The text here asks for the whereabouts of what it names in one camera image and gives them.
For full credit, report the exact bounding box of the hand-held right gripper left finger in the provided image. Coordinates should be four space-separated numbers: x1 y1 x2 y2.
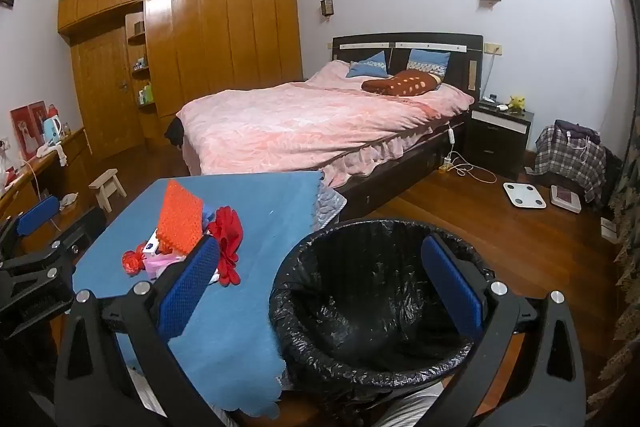
54 236 223 427

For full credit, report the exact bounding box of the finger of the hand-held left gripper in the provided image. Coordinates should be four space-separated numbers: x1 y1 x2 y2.
0 206 108 303
0 196 61 260

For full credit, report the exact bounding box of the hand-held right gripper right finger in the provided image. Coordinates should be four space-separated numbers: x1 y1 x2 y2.
420 234 587 427

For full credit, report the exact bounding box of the pink headband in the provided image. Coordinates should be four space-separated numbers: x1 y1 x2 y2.
145 253 187 280

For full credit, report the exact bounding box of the orange mesh pad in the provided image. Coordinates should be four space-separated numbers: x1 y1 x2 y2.
156 180 205 255

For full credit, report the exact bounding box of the trash bin with black bag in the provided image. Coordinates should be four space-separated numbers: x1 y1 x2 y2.
269 218 501 403

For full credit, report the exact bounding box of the wooden desk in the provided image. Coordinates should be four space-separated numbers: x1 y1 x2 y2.
0 127 91 228

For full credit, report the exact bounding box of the white cloth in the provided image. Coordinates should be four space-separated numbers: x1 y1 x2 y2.
37 140 68 168

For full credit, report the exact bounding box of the blue table cloth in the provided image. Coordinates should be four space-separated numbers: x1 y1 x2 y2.
75 171 323 418

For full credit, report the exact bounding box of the small wooden stool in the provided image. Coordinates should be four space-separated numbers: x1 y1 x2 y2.
89 168 127 213

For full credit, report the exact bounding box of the light blue kettle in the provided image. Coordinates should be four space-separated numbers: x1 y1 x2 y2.
42 116 64 143

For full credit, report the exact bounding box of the red picture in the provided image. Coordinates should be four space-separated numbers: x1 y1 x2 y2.
10 101 49 160

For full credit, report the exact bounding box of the dark wooden bed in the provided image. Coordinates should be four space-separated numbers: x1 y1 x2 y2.
172 32 485 220

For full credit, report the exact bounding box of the white bathroom scale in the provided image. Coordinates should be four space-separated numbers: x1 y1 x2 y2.
502 182 548 209

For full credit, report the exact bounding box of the grey striped cloth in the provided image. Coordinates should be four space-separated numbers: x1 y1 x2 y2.
372 382 448 427

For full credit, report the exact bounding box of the wooden door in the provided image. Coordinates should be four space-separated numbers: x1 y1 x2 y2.
70 24 143 160

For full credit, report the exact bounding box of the flat white box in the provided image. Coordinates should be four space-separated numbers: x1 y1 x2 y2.
550 186 583 214

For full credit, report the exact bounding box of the grey quilted mat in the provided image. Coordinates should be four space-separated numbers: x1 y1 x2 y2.
312 177 348 233

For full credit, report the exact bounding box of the dark nightstand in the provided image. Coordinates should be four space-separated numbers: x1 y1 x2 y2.
462 100 535 180

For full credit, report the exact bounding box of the black cloth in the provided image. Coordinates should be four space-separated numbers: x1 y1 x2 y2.
165 116 186 149

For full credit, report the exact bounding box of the patterned curtain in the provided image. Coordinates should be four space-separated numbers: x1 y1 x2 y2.
587 107 640 408

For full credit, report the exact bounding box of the pink blanket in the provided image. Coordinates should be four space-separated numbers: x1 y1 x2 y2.
176 60 476 188

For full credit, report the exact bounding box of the dark clothing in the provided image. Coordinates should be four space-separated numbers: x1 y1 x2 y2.
554 120 601 140

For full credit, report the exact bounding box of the brown dotted pillow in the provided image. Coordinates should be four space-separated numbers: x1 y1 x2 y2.
361 70 443 97

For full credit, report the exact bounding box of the blue patterned pillow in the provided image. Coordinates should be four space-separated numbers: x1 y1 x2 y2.
346 51 390 79
407 49 451 78

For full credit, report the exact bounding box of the wooden wardrobe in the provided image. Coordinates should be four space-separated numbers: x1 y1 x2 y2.
57 0 303 148

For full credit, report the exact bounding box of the white desk cable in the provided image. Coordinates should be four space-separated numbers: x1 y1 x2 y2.
20 160 56 228

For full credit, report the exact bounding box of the white charger cable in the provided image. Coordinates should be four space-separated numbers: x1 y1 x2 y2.
444 124 498 184

